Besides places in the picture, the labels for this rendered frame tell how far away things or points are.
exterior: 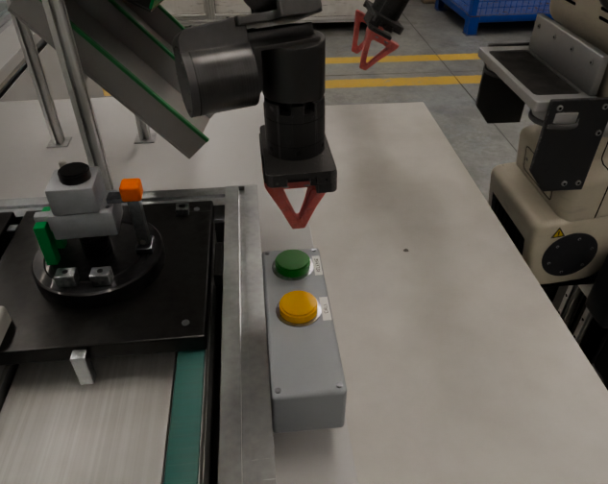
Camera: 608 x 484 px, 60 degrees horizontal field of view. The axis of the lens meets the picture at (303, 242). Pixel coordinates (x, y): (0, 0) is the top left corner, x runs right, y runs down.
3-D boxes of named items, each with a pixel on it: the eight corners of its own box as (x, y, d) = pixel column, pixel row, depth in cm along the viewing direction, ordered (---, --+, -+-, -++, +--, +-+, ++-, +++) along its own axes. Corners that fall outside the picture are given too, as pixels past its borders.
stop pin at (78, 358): (97, 374, 53) (86, 348, 51) (94, 384, 52) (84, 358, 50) (83, 375, 53) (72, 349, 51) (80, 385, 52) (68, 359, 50)
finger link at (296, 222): (269, 243, 56) (262, 166, 50) (264, 205, 61) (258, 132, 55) (332, 237, 56) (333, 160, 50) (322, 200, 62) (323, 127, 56)
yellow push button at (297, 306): (314, 301, 58) (315, 287, 56) (319, 328, 55) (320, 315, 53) (279, 303, 57) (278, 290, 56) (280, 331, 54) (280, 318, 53)
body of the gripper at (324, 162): (267, 193, 48) (261, 119, 44) (260, 140, 56) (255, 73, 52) (336, 187, 49) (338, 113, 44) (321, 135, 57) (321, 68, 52)
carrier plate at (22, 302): (214, 211, 71) (212, 199, 70) (206, 350, 53) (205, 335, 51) (31, 223, 69) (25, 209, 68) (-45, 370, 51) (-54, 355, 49)
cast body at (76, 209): (124, 211, 58) (109, 156, 54) (118, 235, 55) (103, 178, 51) (44, 217, 57) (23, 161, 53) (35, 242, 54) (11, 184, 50)
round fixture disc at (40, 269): (171, 224, 66) (168, 211, 65) (158, 303, 55) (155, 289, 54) (55, 230, 65) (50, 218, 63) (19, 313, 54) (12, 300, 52)
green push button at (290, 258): (307, 259, 63) (307, 247, 62) (311, 282, 60) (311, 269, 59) (275, 262, 63) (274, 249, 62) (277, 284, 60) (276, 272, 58)
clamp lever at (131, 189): (155, 234, 59) (140, 177, 54) (152, 246, 58) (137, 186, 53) (122, 237, 59) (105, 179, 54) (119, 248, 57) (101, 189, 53)
